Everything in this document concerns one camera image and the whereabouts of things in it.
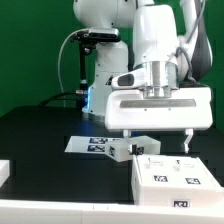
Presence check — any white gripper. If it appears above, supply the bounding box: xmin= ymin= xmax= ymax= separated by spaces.
xmin=105 ymin=87 xmax=213 ymax=154

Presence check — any small white cabinet door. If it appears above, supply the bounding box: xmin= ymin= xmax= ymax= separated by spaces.
xmin=137 ymin=156 xmax=176 ymax=187

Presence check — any white cabinet top block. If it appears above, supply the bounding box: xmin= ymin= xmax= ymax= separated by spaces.
xmin=105 ymin=135 xmax=161 ymax=162

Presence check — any white cabinet box body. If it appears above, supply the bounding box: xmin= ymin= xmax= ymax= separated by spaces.
xmin=131 ymin=154 xmax=224 ymax=208

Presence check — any white cabinet door panel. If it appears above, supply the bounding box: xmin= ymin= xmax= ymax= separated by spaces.
xmin=168 ymin=157 xmax=217 ymax=189

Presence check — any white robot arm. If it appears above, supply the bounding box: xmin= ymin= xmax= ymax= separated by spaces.
xmin=73 ymin=0 xmax=213 ymax=153

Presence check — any white paper with markers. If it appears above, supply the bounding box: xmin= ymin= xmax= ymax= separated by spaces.
xmin=65 ymin=136 xmax=116 ymax=154

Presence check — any black cable on table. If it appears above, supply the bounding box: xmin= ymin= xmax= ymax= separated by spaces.
xmin=38 ymin=91 xmax=89 ymax=108

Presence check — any black camera on stand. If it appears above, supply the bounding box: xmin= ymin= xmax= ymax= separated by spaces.
xmin=70 ymin=27 xmax=121 ymax=91

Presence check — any grey camera cable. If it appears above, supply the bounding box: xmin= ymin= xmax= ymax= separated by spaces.
xmin=57 ymin=28 xmax=88 ymax=94

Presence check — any white left border rail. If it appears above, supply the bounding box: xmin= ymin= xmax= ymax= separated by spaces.
xmin=0 ymin=160 xmax=10 ymax=187

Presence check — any white border rail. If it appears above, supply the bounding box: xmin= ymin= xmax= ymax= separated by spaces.
xmin=0 ymin=160 xmax=10 ymax=187
xmin=0 ymin=200 xmax=224 ymax=224

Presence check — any white front border rail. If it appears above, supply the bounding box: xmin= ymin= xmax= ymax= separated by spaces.
xmin=0 ymin=200 xmax=224 ymax=224

